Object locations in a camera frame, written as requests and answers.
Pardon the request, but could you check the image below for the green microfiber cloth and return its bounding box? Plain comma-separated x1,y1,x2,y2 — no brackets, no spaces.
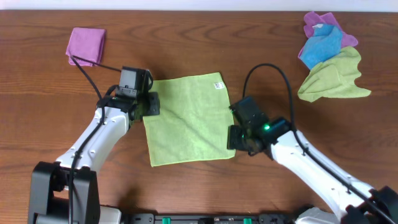
144,72,235,167

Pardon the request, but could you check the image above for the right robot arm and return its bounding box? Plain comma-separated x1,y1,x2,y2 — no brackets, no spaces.
227,97,397,223

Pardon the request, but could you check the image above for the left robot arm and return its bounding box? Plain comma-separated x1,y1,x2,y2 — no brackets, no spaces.
27,67,160,223

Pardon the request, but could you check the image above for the folded purple cloth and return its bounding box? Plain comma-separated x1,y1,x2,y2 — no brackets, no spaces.
65,27,106,67

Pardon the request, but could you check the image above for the crumpled green cloth on pile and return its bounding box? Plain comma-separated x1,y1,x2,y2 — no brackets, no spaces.
297,47,371,103

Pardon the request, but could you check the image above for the crumpled blue cloth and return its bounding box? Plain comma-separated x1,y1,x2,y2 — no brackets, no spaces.
299,24,343,70

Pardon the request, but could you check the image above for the crumpled purple cloth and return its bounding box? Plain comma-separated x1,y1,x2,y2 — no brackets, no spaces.
298,12,359,56

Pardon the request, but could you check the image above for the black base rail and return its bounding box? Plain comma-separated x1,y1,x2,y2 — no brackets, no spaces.
120,213,295,224

